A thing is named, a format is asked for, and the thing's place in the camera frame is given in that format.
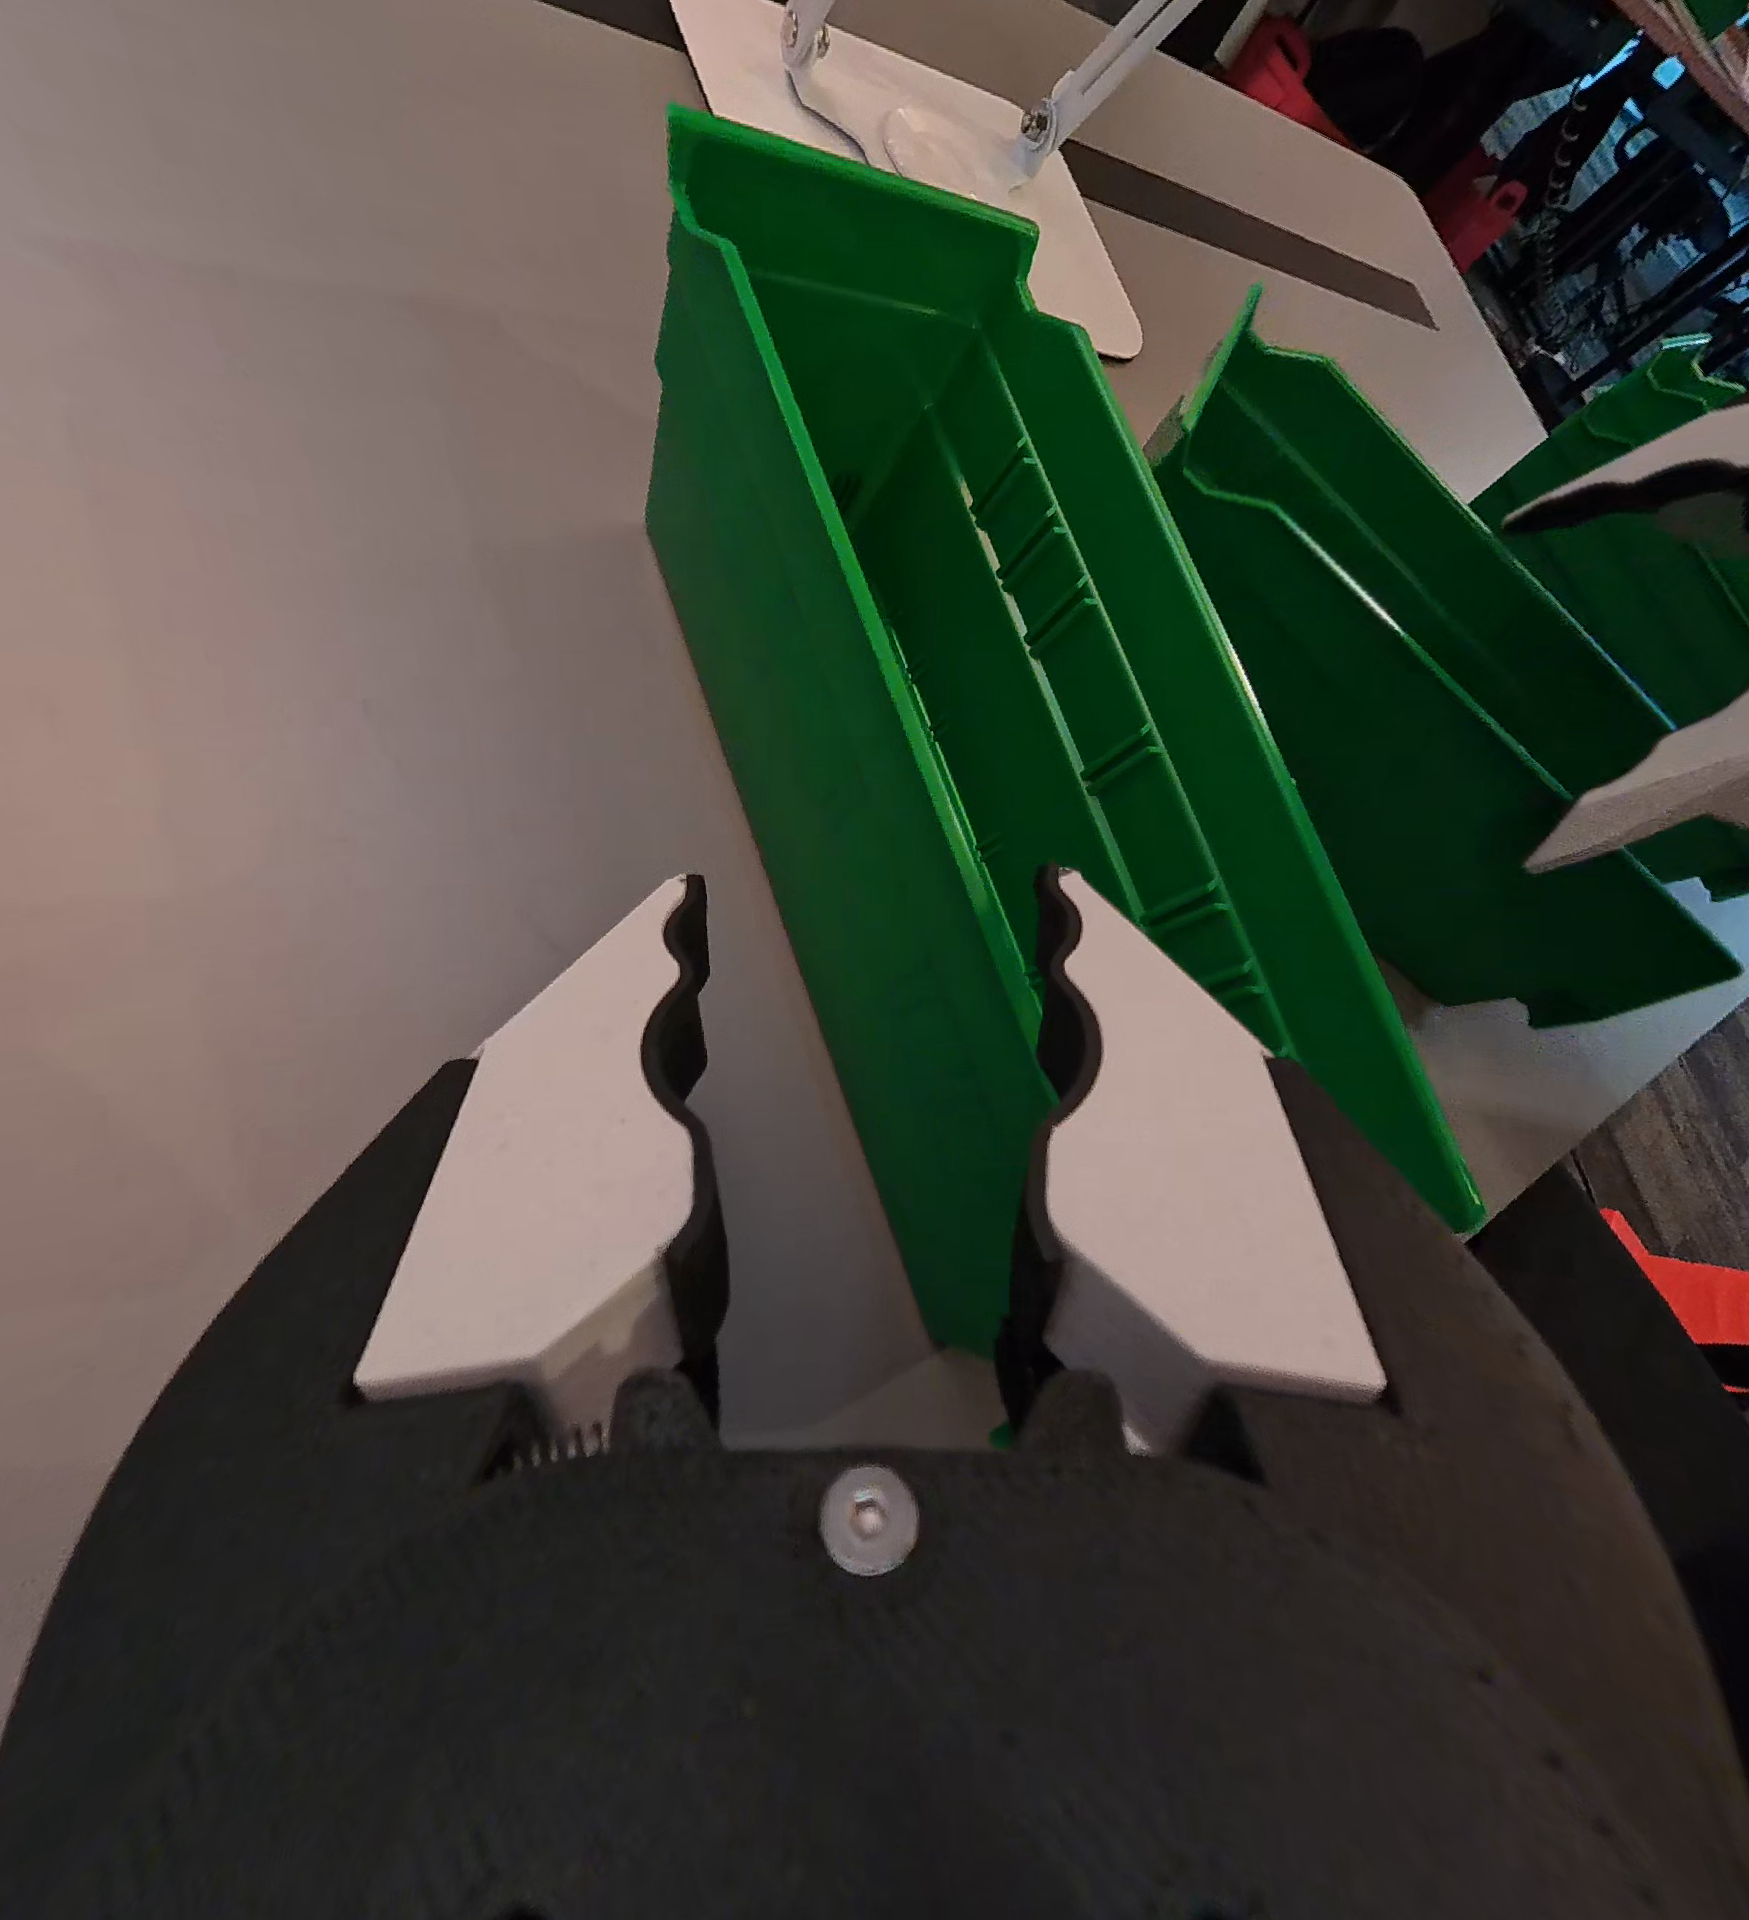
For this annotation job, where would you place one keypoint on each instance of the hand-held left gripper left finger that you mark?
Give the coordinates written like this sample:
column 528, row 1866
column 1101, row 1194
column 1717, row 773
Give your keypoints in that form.
column 544, row 1199

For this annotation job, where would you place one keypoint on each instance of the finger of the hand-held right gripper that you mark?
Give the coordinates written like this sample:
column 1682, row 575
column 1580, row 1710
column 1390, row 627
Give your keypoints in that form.
column 1685, row 781
column 1713, row 458

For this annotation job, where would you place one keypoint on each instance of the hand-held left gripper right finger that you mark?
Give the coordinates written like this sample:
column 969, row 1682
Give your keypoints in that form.
column 1203, row 1199

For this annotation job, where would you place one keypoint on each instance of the green plastic bin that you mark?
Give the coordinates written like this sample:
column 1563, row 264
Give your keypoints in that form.
column 815, row 676
column 1414, row 749
column 1638, row 632

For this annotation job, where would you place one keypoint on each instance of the dark storage rack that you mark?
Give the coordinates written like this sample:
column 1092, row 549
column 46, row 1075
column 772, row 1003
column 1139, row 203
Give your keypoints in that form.
column 1638, row 180

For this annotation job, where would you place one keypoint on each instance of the grey tape strip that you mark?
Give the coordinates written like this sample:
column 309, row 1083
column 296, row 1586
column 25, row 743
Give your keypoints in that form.
column 1263, row 240

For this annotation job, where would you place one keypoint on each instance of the orange traffic cone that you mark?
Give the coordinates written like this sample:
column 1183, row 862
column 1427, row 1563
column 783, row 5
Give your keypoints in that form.
column 1743, row 1297

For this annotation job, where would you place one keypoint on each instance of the clear glass cup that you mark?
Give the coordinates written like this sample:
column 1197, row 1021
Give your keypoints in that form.
column 949, row 150

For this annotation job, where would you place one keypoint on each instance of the white square tray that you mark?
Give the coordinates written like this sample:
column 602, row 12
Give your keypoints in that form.
column 731, row 38

